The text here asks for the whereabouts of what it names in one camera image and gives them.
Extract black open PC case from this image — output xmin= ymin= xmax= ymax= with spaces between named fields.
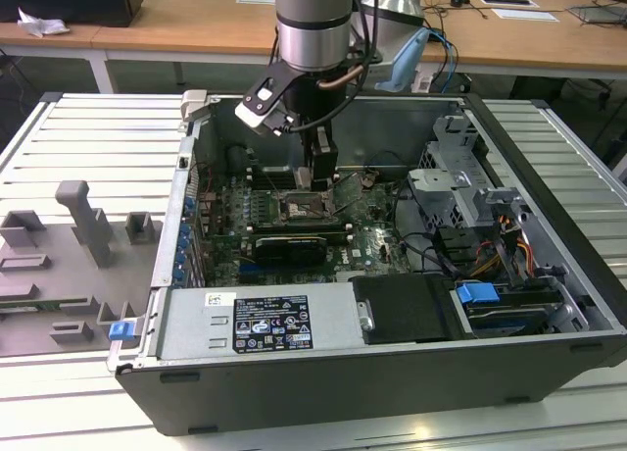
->
xmin=106 ymin=90 xmax=627 ymax=437

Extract black plastic shroud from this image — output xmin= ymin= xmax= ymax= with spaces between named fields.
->
xmin=351 ymin=274 xmax=472 ymax=347

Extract grey case handle latch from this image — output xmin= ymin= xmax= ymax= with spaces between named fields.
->
xmin=179 ymin=88 xmax=213 ymax=125

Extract CPU socket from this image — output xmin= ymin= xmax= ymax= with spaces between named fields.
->
xmin=277 ymin=189 xmax=340 ymax=226

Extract small white box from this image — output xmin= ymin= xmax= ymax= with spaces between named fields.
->
xmin=410 ymin=71 xmax=435 ymax=94

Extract silver power supply unit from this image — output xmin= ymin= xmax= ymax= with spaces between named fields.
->
xmin=156 ymin=281 xmax=366 ymax=362

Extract blue cable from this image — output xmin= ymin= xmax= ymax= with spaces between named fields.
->
xmin=429 ymin=26 xmax=460 ymax=95

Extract yellow red wire bundle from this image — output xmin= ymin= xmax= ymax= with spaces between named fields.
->
xmin=470 ymin=215 xmax=536 ymax=281

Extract wooden desk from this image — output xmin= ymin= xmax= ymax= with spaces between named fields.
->
xmin=0 ymin=0 xmax=627 ymax=82

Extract metal drive cage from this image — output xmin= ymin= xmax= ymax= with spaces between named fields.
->
xmin=406 ymin=115 xmax=531 ymax=227

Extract black office chair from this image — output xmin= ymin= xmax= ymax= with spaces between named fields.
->
xmin=577 ymin=77 xmax=627 ymax=169

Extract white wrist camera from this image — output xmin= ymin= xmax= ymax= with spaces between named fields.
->
xmin=233 ymin=75 xmax=291 ymax=137

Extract hard disk in blue carrier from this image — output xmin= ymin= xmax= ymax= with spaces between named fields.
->
xmin=454 ymin=281 xmax=562 ymax=337

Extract black RAM slot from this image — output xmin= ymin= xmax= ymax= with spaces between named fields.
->
xmin=249 ymin=229 xmax=353 ymax=242

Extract black box on desk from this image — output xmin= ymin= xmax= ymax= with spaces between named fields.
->
xmin=0 ymin=0 xmax=145 ymax=28

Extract black wire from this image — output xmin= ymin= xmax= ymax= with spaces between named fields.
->
xmin=390 ymin=151 xmax=464 ymax=281

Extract blue case latch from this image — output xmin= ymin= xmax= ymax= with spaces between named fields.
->
xmin=109 ymin=321 xmax=136 ymax=343

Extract green motherboard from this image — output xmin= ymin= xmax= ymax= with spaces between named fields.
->
xmin=195 ymin=166 xmax=417 ymax=285

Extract black graphics card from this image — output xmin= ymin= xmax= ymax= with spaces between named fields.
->
xmin=254 ymin=234 xmax=328 ymax=269

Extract pale blue teach pendant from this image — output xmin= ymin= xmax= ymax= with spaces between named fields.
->
xmin=374 ymin=26 xmax=432 ymax=92

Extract grey parts rack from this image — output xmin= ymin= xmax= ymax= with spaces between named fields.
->
xmin=0 ymin=179 xmax=166 ymax=358

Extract crumpled white paper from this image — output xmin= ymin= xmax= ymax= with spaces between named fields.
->
xmin=17 ymin=6 xmax=71 ymax=38

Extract green RAM stick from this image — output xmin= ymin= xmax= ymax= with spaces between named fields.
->
xmin=0 ymin=299 xmax=87 ymax=315

